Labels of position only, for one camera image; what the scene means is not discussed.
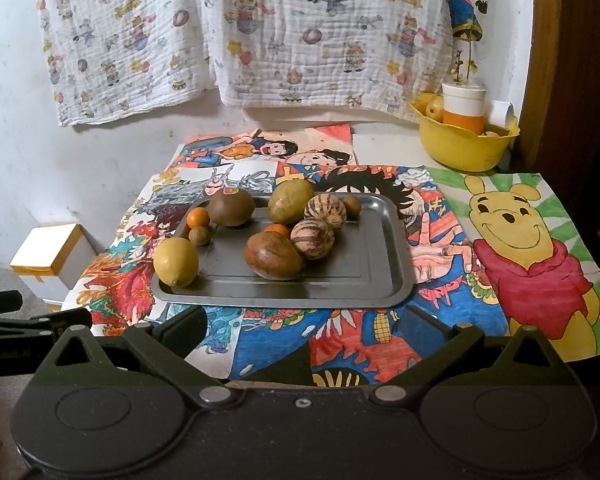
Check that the cartoon figure wall hanging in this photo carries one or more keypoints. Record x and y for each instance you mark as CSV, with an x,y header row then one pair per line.
x,y
465,0

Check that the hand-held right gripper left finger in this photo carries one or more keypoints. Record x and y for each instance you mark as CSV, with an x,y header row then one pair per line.
x,y
187,325

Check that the yellow plastic bowl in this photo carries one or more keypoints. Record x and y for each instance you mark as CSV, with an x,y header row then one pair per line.
x,y
460,150

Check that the yellow apple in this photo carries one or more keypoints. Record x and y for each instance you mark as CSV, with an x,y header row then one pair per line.
x,y
435,109

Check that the grey metal tray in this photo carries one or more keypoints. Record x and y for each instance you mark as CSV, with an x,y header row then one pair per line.
x,y
350,270

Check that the striped round melon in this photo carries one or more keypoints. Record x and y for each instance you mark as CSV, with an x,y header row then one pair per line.
x,y
326,210
312,241

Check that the yellow bear drawing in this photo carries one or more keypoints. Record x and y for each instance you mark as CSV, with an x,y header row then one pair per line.
x,y
520,230

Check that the cartoon children drawing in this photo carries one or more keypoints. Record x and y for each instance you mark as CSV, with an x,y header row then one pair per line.
x,y
240,150

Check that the small brown round fruit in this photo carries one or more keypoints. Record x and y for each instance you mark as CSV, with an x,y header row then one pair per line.
x,y
200,236

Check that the brown wooden door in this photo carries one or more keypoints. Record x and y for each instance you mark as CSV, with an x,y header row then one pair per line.
x,y
575,85

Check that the small orange tangerine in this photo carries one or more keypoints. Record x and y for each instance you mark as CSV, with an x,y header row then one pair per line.
x,y
198,217
277,229

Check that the small brown nut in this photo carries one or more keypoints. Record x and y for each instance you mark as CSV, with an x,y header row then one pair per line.
x,y
351,206

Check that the white printed cloth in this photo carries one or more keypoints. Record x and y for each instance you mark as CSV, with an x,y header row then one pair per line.
x,y
130,40
330,35

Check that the white paper roll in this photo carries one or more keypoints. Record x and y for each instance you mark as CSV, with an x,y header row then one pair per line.
x,y
502,114

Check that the white and orange cup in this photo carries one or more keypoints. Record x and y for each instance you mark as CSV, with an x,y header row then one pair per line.
x,y
463,107

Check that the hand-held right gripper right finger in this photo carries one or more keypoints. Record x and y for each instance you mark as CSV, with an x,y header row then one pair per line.
x,y
422,325

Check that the dry plant twig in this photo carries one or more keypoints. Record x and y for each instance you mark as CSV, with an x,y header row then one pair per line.
x,y
461,67

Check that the brown pointed mango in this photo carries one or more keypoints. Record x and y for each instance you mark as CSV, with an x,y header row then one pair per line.
x,y
273,257

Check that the white box with yellow tape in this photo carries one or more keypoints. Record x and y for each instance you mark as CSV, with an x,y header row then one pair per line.
x,y
50,250

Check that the round brown kiwi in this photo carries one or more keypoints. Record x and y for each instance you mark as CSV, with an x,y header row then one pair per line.
x,y
231,207

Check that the large round yellow citrus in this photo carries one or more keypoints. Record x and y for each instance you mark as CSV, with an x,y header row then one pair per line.
x,y
176,262

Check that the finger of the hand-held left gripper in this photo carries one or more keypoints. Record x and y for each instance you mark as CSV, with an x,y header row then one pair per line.
x,y
0,302
35,327

